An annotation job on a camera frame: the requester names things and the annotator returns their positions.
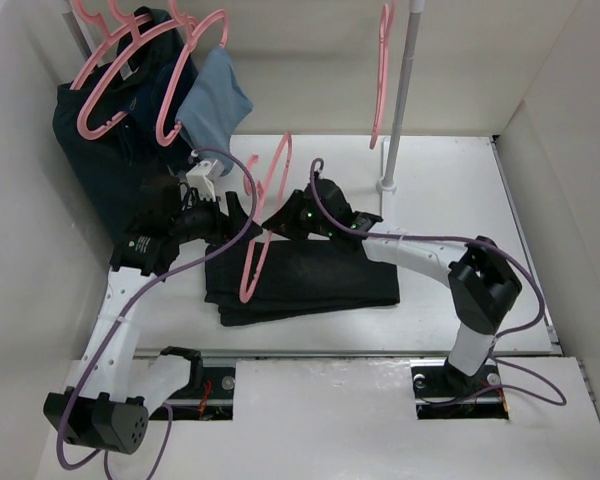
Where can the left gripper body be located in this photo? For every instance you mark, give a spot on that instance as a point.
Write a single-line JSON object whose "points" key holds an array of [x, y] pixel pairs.
{"points": [[202, 220]]}

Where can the black trousers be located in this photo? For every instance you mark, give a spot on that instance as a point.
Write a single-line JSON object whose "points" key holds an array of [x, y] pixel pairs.
{"points": [[297, 279]]}

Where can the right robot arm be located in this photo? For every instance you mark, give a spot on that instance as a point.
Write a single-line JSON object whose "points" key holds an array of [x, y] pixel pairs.
{"points": [[482, 285]]}

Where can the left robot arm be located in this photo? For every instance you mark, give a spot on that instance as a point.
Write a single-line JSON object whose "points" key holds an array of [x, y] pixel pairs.
{"points": [[102, 407]]}

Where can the dark navy hanging trousers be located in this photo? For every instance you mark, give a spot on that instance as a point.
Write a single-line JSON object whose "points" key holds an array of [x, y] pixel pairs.
{"points": [[112, 168]]}

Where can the light blue hanging trousers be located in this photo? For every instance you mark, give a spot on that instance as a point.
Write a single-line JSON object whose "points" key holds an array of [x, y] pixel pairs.
{"points": [[215, 105]]}

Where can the white rack base foot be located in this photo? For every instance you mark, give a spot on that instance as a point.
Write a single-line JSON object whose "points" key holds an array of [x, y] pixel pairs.
{"points": [[386, 185]]}

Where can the right silver rack pole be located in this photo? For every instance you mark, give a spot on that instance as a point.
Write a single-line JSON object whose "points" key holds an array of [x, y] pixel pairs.
{"points": [[416, 9]]}

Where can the silver rack pole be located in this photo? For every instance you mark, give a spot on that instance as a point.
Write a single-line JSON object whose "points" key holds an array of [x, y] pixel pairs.
{"points": [[75, 29], [416, 9]]}

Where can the left silver rack pole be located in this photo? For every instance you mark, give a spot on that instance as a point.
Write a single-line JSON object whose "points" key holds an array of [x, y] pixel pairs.
{"points": [[75, 29]]}

